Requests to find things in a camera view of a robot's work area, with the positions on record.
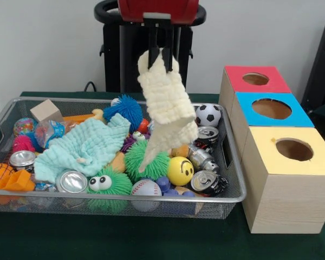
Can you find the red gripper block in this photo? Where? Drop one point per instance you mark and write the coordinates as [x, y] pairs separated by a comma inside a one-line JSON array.
[[157, 6]]

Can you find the cream waffle cloth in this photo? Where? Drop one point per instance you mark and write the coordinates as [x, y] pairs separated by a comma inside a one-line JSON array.
[[165, 94]]

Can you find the green spiky ball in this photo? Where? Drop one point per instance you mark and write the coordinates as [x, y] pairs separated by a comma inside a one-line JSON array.
[[135, 162]]

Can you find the mint waffle cloth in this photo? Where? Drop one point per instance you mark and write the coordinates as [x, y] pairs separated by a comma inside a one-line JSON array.
[[84, 146]]

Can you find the wooden box with three holes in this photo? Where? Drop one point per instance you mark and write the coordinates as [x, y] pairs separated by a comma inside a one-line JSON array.
[[287, 200]]

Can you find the blue spiky ball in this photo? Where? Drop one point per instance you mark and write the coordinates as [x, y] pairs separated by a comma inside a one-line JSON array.
[[124, 108]]

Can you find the black white soccer ball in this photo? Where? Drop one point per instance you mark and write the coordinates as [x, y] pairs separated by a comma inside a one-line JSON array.
[[208, 115]]

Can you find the yellow smiley ball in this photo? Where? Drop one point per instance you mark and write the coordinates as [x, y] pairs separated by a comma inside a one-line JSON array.
[[180, 172]]

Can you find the plain wooden cube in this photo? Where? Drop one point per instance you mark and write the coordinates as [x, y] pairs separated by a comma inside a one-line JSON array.
[[46, 111]]

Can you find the crushed black drink can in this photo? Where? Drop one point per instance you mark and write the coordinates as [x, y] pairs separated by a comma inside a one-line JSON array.
[[205, 182]]

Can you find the green spiky toy with eyes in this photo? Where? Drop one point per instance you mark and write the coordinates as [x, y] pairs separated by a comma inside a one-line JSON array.
[[116, 184]]

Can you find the black upright panel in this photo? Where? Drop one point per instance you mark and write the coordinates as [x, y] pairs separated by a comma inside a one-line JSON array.
[[321, 62]]

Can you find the silver drink can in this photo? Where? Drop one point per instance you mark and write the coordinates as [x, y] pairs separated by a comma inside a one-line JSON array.
[[71, 182]]

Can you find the orange toy basketball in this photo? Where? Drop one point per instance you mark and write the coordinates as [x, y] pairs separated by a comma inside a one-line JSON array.
[[0, 173]]

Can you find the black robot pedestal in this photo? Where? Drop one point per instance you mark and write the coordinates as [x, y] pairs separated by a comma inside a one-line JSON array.
[[112, 67]]

